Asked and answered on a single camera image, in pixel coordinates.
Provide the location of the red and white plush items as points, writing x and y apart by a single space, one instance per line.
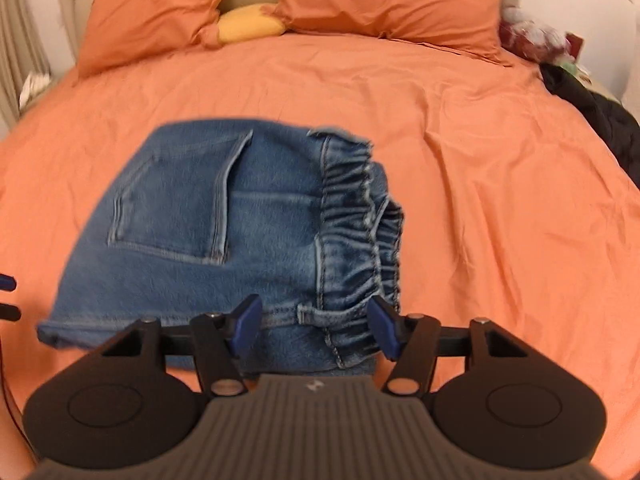
525 36

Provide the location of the white item on nightstand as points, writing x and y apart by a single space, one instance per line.
34 85

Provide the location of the black garment on bedside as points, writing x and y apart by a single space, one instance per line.
614 125

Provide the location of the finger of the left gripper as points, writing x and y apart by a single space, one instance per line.
9 313
7 282

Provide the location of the beige curtain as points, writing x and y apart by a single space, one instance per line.
21 53

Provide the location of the orange bed sheet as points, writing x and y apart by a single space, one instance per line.
514 208

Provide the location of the plain orange pillow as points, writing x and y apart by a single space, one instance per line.
466 26

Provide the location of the yellow cushion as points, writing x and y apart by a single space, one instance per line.
246 23

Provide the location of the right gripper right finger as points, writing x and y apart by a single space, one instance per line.
488 392

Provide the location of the orange pillow with white print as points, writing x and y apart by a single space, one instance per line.
120 32

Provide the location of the blue denim jeans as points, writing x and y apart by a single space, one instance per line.
209 212

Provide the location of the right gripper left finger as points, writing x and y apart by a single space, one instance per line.
142 392

